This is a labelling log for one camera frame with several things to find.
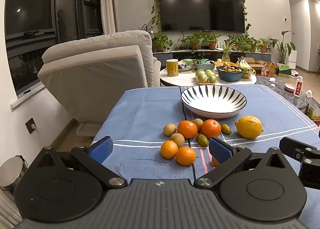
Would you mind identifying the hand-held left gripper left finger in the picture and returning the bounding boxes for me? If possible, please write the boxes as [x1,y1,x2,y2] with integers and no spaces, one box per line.
[32,136,128,189]

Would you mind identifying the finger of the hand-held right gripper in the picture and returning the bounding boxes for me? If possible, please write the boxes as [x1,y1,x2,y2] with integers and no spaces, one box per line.
[299,158,320,190]
[279,136,320,162]

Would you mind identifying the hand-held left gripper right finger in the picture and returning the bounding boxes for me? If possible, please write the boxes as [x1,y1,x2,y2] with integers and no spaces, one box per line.
[194,137,288,189]

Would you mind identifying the large orange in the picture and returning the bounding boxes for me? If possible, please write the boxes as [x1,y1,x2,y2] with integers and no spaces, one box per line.
[177,120,198,139]
[201,119,222,139]

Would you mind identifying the brown longan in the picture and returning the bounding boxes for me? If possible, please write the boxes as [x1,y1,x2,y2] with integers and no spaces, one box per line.
[170,133,185,148]
[192,118,204,132]
[163,124,177,136]

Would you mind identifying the small orange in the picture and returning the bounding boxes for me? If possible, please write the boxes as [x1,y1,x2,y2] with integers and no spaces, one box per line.
[176,146,196,166]
[160,140,178,159]

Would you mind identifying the yellow lemon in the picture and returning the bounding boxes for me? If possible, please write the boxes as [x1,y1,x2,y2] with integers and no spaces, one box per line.
[234,115,264,139]

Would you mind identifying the striped white ceramic bowl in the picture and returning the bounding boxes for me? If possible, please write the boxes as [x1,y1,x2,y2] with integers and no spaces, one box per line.
[180,85,247,119]

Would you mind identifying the white paper bag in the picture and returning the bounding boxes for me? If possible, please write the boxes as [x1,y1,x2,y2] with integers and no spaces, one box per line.
[305,90,320,121]

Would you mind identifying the dark marble table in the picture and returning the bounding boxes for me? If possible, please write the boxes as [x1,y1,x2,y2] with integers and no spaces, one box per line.
[255,75,310,112]

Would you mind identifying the blue striped tablecloth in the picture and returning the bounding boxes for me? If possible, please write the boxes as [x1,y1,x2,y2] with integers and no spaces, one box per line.
[91,84,320,222]

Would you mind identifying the white bottle red label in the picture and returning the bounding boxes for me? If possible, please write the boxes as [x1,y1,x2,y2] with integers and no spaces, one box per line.
[294,75,303,97]

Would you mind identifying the tray of green apples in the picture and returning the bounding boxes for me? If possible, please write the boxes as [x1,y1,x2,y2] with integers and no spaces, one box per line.
[195,69,217,84]

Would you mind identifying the dark blue bowl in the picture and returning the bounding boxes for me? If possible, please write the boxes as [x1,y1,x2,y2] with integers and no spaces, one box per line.
[216,65,245,82]

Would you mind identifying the beige armchair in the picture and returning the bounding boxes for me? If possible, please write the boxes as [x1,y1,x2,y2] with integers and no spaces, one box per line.
[37,30,162,137]

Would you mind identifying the green box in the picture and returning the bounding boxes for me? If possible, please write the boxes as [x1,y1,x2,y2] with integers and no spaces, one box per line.
[276,65,292,77]

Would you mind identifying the round white coffee table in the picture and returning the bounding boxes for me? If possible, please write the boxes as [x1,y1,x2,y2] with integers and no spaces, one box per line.
[160,65,257,87]

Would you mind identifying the grey basket of snacks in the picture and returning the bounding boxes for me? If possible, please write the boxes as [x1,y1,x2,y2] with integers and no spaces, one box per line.
[194,59,215,71]

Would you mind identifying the cardboard boxes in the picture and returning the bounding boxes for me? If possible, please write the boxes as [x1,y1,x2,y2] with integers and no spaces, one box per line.
[244,57,275,76]

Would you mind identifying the white air purifier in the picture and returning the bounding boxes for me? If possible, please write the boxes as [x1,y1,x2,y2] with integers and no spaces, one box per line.
[287,50,298,69]

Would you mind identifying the bunch of bananas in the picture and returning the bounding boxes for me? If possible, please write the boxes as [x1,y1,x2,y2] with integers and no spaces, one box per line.
[236,57,255,78]

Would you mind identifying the dish of snack packets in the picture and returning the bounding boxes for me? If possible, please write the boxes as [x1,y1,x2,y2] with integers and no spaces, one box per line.
[179,58,195,72]

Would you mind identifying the metal trash can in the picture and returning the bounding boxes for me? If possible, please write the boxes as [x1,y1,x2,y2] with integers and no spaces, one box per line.
[0,155,28,192]

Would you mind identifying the green vase with plant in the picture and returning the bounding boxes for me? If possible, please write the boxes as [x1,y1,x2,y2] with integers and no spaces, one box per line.
[217,41,238,62]

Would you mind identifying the yellow can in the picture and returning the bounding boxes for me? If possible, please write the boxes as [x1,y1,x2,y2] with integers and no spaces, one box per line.
[166,59,179,77]

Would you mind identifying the tall leafy floor plant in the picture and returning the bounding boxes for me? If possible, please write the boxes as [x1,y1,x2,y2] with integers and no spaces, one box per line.
[269,30,295,66]

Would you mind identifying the potted green plant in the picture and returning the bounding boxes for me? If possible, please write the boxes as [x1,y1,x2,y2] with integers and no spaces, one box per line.
[228,34,248,51]
[181,31,204,51]
[244,35,260,53]
[259,38,270,53]
[152,33,173,52]
[202,33,222,50]

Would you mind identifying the red flower plant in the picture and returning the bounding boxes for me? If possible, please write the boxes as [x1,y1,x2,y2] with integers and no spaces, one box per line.
[139,24,153,35]

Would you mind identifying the white curtain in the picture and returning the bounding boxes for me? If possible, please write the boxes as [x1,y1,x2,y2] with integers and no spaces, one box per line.
[99,0,118,36]

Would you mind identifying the green ivy vine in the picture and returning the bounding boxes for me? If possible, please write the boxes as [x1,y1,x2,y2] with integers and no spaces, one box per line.
[151,0,252,34]

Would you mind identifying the dark framed window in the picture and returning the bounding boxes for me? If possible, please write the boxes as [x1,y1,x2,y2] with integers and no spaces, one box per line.
[4,0,104,96]

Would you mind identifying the dark wall socket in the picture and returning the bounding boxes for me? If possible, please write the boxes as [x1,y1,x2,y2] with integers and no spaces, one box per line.
[25,118,37,134]

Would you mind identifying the black wall television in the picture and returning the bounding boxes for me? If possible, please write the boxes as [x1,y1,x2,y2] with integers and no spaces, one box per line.
[157,0,246,33]

